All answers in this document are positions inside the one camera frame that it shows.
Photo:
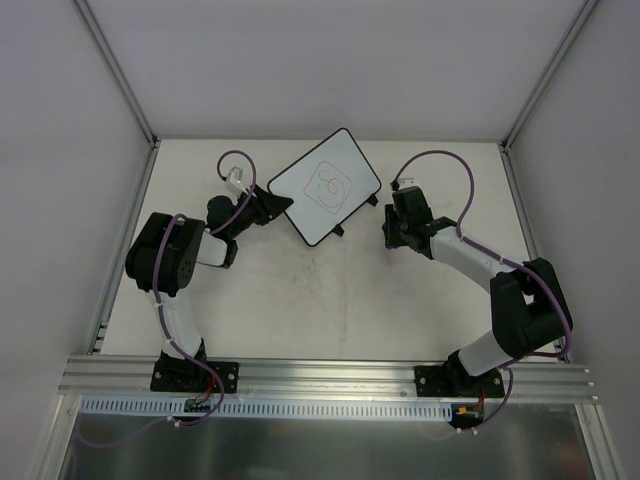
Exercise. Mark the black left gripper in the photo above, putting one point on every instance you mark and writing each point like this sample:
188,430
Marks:
260,204

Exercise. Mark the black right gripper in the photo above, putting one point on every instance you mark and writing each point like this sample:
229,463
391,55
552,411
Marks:
392,228

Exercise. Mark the blue whiteboard eraser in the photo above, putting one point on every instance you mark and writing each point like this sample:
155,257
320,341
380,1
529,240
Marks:
388,236

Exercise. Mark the black framed whiteboard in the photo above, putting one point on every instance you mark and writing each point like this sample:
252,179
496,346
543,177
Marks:
327,185

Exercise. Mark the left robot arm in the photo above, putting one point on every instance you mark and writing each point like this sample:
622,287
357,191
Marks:
162,261

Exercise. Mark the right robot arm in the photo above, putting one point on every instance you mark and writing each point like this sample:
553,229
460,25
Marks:
527,306

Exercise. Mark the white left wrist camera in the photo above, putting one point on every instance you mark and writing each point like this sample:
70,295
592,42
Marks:
233,182

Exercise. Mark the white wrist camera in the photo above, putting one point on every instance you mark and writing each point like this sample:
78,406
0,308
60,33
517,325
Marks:
233,182
403,183

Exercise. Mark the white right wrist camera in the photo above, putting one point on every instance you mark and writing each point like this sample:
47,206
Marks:
403,183

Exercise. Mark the right aluminium side rail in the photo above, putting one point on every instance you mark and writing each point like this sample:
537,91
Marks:
518,199

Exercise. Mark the aluminium side rail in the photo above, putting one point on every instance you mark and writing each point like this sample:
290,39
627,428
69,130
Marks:
518,199
116,266

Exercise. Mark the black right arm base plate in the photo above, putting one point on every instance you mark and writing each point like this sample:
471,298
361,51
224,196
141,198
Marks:
438,382

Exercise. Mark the left aluminium side rail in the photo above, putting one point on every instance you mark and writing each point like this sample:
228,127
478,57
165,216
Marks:
116,266

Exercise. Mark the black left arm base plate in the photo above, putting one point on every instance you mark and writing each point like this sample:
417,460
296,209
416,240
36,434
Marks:
172,375

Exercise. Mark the white slotted cable duct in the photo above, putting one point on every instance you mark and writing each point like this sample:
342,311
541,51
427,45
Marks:
266,408

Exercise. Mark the left aluminium frame post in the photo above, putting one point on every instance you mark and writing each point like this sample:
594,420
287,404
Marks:
98,37

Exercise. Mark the aluminium frame post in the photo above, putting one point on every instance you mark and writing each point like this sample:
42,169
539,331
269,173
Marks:
98,37
559,54

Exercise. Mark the aluminium mounting rail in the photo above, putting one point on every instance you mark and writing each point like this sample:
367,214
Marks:
332,380

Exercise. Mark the right aluminium frame post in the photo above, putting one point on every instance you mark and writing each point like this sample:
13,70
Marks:
559,54

